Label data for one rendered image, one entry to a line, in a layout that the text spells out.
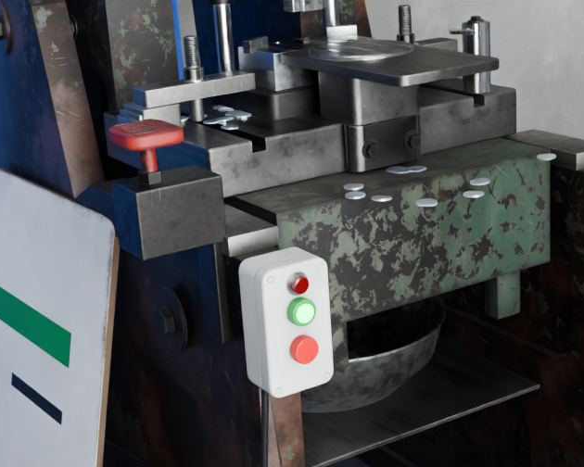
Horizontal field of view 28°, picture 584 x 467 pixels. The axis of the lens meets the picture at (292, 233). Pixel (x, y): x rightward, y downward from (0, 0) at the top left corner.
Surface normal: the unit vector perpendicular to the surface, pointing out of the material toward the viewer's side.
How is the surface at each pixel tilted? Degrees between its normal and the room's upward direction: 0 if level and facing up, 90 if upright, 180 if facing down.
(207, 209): 90
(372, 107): 90
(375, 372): 106
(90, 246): 78
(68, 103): 73
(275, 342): 90
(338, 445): 0
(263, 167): 90
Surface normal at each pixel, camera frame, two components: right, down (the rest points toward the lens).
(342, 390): 0.12, 0.54
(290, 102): 0.52, 0.22
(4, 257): -0.81, 0.02
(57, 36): 0.48, -0.06
